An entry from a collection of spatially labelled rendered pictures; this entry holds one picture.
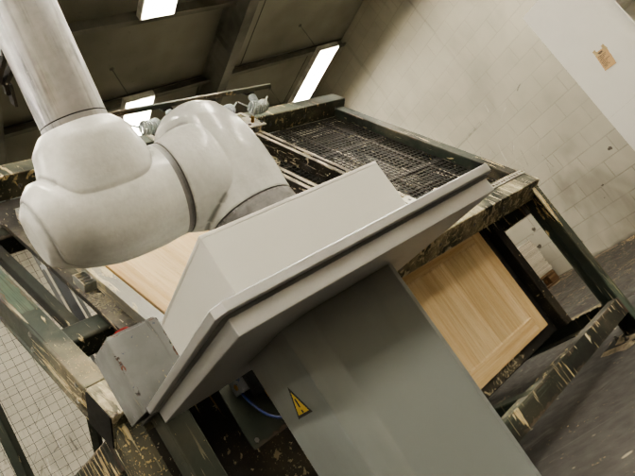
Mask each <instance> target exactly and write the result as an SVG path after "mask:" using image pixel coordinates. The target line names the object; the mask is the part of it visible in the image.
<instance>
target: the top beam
mask: <svg viewBox="0 0 635 476"><path fill-rule="evenodd" d="M344 104H345V98H344V97H341V96H339V95H336V94H333V93H332V94H327V95H323V96H319V97H314V98H310V99H305V100H301V101H297V102H292V103H287V104H283V105H279V106H274V107H270V108H268V110H267V111H266V112H264V113H261V114H257V115H254V118H256V119H258V120H260V121H264V122H265V123H266V125H264V126H263V131H264V132H267V133H270V132H274V131H278V130H282V129H286V128H292V127H296V126H300V125H303V124H307V123H311V122H315V121H318V120H322V119H326V118H330V117H334V116H335V109H336V108H337V107H341V106H344ZM139 136H140V137H141V138H142V140H143V141H144V142H145V143H146V145H151V144H153V143H154V141H153V140H151V139H149V138H148V137H146V136H145V135H144V136H143V135H139ZM33 181H36V176H35V170H34V165H33V162H32V159H29V160H24V161H17V162H12V163H8V164H3V165H0V201H4V200H8V199H12V198H15V197H19V196H22V193H23V191H24V189H25V187H26V186H27V185H28V184H29V183H31V182H33Z"/></svg>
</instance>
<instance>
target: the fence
mask: <svg viewBox="0 0 635 476"><path fill-rule="evenodd" d="M19 209H20V208H16V209H15V211H16V217H17V219H18V220H19V221H20V218H19ZM75 270H76V271H78V272H82V271H86V272H87V273H88V274H89V275H90V276H91V277H93V278H94V279H95V280H96V286H97V289H99V290H100V291H101V292H102V293H103V294H104V295H105V296H107V297H108V298H109V299H110V300H111V301H112V302H114V303H115V304H116V305H117V306H118V307H119V308H121V309H122V310H123V311H124V312H125V313H126V314H127V315H129V316H130V317H131V318H132V319H133V320H135V321H136V322H137V323H140V322H142V321H144V320H146V319H148V318H150V317H152V316H153V317H154V318H155V317H157V318H158V320H159V321H160V323H161V322H162V320H163V316H164V314H162V313H161V312H160V311H159V310H157V309H156V308H155V307H154V306H152V305H151V304H150V303H149V302H148V301H146V300H145V299H144V298H143V297H141V296H140V295H139V294H138V293H136V292H135V291H134V290H133V289H131V288H130V287H129V286H128V285H126V284H125V283H124V282H123V281H122V280H120V279H119V278H118V277H116V276H115V275H114V274H113V273H112V272H111V271H110V270H109V269H108V268H106V267H105V266H100V267H92V268H75Z"/></svg>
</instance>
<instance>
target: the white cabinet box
mask: <svg viewBox="0 0 635 476"><path fill-rule="evenodd" d="M523 19H524V20H525V21H526V23H527V24H528V25H529V26H530V27H531V28H532V30H533V31H534V32H535V33H536V34H537V36H538V37H539V38H540V39H541V41H542V42H543V43H544V44H545V45H546V46H547V48H548V49H549V50H550V51H551V52H552V54H553V55H554V56H555V57H556V58H557V60H558V61H559V62H560V63H561V64H562V66H563V67H564V68H565V69H566V70H567V72H568V73H569V74H570V75H571V76H572V78H573V79H574V80H575V81H576V82H577V84H578V85H579V86H580V87H581V88H582V90H583V91H584V92H585V93H586V94H587V96H588V97H589V98H590V99H591V100H592V102H593V103H594V104H595V105H596V106H597V108H598V109H599V110H601V111H602V113H603V114H604V115H605V116H606V117H607V118H608V120H609V121H610V122H611V123H612V125H613V126H614V127H615V128H616V129H617V131H618V132H619V133H620V134H621V135H622V136H623V138H624V139H625V140H626V141H627V143H628V144H629V145H630V146H631V147H632V149H633V150H634V151H635V0H538V1H537V2H536V4H535V5H534V6H533V7H532V8H531V9H530V10H529V11H528V12H527V13H526V14H525V16H524V17H523Z"/></svg>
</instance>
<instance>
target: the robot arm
mask: <svg viewBox="0 0 635 476"><path fill-rule="evenodd" d="M7 62H8V65H7V67H6V64H7ZM5 68H6V69H5ZM13 76H14V77H15V79H16V81H17V84H18V86H19V88H20V90H21V92H22V94H23V96H24V99H25V101H26V103H27V105H28V107H29V109H30V112H31V114H32V116H33V118H34V120H35V122H36V124H37V126H38V129H39V131H40V133H41V134H42V136H41V137H40V138H39V139H38V140H37V143H36V145H35V147H34V151H33V154H32V162H33V165H34V170H35V176H36V181H33V182H31V183H29V184H28V185H27V186H26V187H25V189H24V191H23V193H22V196H21V199H20V210H19V218H20V222H21V224H22V227H23V229H24V231H25V233H26V236H27V238H28V239H29V241H30V243H31V244H32V245H33V246H34V248H35V249H36V251H37V252H38V254H39V255H40V256H41V257H42V259H43V260H44V261H45V262H46V263H47V264H49V265H51V266H55V267H61V268H92V267H100V266H105V265H111V264H120V263H123V262H126V261H129V260H132V259H135V258H137V257H140V256H142V255H145V254H147V253H149V252H151V251H153V250H156V249H158V248H160V247H163V246H165V245H167V244H169V243H171V242H173V241H174V240H176V239H178V238H179V237H181V236H182V235H185V234H187V233H189V232H203V231H207V230H208V231H211V230H214V229H217V228H219V227H221V226H224V225H226V224H228V223H231V222H232V221H234V220H237V219H239V218H241V217H244V216H246V215H249V214H251V213H255V212H257V211H259V210H261V209H263V208H265V207H268V206H270V205H272V204H275V203H277V202H279V201H282V200H284V199H286V198H289V197H290V196H294V195H295V194H296V193H295V192H294V191H293V190H292V189H291V187H290V186H289V184H288V183H287V181H286V180H285V178H284V176H283V173H282V171H281V169H280V168H279V166H278V165H277V163H276V162H275V161H274V159H273V158H272V156H271V155H270V153H269V152H268V151H267V149H266V147H265V146H264V145H263V143H262V142H261V141H260V140H259V138H258V137H257V136H256V134H255V133H254V132H253V131H252V130H251V128H250V127H249V126H248V125H247V124H246V123H245V122H244V121H243V120H242V119H241V118H240V117H238V116H237V115H236V114H235V113H233V112H232V111H231V110H229V109H227V108H225V107H224V106H222V105H220V104H218V103H216V102H214V101H211V100H192V101H188V102H185V103H183V104H181V105H179V106H177V107H176V108H174V109H173V110H172V111H170V112H169V113H168V114H167V115H166V116H165V117H164V119H163V120H162V121H161V122H160V124H159V126H158V128H157V131H156V134H155V137H154V143H153V144H149V145H146V143H145V142H144V141H143V140H142V138H141V137H140V136H139V135H138V134H137V133H136V132H135V131H134V129H133V128H132V126H131V125H130V123H128V122H127V121H125V120H123V119H122V118H120V117H118V116H115V115H113V114H111V113H108V112H107V110H106V108H105V106H104V104H103V101H102V99H101V97H100V95H99V93H98V90H97V88H96V86H95V85H94V81H93V79H92V77H91V75H90V72H89V70H88V68H87V66H86V64H85V61H84V59H83V57H82V56H81V54H80V51H79V49H78V47H77V44H76V41H75V39H74V37H73V35H72V32H71V30H70V28H69V26H68V25H67V22H66V20H65V18H64V16H63V14H62V11H61V9H60V6H59V4H58V1H57V0H0V85H2V87H3V90H4V93H5V94H6V95H8V96H9V101H10V103H11V104H12V105H13V106H14V107H15V108H17V107H18V104H17V100H16V96H15V92H14V89H13V86H12V84H11V83H10V81H11V79H12V77H13Z"/></svg>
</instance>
